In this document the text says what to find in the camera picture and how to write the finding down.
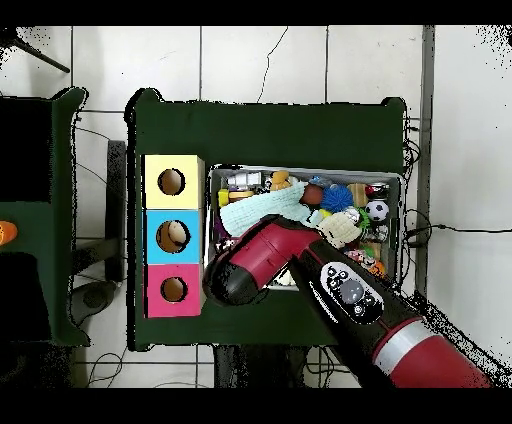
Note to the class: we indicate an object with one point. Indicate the light blue waffle cloth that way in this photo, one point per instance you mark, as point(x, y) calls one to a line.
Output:
point(252, 212)

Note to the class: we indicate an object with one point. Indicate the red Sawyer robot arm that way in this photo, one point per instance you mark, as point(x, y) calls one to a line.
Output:
point(272, 248)

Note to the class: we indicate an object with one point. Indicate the wooden box with three holes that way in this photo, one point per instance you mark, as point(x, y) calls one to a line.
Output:
point(188, 196)

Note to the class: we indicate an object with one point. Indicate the shallow clear mesh bin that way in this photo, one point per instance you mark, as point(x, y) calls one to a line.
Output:
point(340, 174)

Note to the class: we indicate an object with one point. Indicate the tan plush animal toy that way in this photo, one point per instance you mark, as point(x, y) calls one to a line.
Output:
point(280, 179)

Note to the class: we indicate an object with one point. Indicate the small brown toy football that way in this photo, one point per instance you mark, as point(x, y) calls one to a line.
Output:
point(312, 195)

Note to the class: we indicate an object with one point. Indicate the dark green table cloth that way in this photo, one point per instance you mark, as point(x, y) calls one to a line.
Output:
point(260, 132)

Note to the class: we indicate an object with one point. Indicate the blue spiky rubber ball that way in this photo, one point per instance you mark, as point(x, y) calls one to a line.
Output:
point(336, 198)

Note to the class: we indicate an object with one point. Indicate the cream knitted cloth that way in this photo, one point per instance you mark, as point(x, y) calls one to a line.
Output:
point(340, 230)

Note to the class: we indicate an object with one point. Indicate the light wooden block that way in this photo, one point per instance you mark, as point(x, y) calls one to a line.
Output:
point(357, 194)

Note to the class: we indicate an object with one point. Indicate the colourful patterned cloth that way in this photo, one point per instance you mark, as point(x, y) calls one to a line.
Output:
point(360, 256)

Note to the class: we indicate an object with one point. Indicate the small black-white soccer ball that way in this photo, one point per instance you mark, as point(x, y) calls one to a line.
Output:
point(376, 210)

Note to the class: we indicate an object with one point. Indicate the small orange basketball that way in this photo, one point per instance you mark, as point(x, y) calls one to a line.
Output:
point(380, 268)

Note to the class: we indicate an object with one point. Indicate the black floor beam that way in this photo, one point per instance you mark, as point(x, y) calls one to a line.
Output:
point(116, 200)

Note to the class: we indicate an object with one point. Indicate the grey floor foot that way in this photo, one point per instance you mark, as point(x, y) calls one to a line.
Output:
point(96, 296)

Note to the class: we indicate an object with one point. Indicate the dark green side table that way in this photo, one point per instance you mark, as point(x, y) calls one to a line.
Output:
point(64, 160)

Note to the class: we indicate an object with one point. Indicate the orange object on side table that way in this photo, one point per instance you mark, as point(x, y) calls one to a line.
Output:
point(7, 233)

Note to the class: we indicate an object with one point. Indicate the black tripod leg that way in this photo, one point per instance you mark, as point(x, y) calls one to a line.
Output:
point(44, 59)

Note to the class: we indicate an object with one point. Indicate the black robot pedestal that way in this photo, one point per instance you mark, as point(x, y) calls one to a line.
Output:
point(256, 368)

